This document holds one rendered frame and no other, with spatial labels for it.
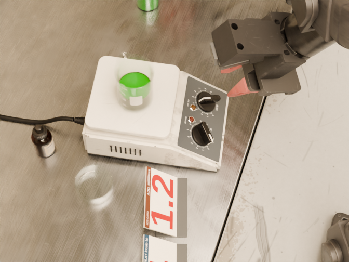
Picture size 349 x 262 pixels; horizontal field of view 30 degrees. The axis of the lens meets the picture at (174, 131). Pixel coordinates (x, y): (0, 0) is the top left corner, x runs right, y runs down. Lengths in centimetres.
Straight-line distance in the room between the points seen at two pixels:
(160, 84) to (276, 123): 20
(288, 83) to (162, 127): 18
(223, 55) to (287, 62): 8
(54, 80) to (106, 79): 14
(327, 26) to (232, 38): 11
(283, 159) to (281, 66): 24
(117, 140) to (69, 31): 26
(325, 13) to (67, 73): 49
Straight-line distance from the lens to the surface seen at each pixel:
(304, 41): 78
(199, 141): 93
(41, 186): 97
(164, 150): 91
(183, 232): 93
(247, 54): 75
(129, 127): 90
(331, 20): 69
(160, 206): 92
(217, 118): 97
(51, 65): 106
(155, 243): 89
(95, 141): 93
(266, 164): 98
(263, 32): 78
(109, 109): 91
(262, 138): 100
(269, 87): 82
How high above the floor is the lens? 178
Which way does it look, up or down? 62 degrees down
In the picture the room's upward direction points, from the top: 4 degrees clockwise
